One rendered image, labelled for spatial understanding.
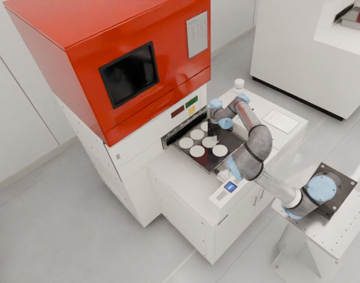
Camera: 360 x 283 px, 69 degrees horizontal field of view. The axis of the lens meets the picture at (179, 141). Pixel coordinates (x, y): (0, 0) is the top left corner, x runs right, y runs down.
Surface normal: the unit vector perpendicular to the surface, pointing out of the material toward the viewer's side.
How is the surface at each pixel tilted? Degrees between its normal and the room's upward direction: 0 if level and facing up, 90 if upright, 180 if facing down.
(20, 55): 90
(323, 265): 0
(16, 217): 0
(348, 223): 0
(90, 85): 90
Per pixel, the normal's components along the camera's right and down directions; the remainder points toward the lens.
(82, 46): 0.68, 0.51
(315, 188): -0.48, -0.16
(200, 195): -0.09, -0.66
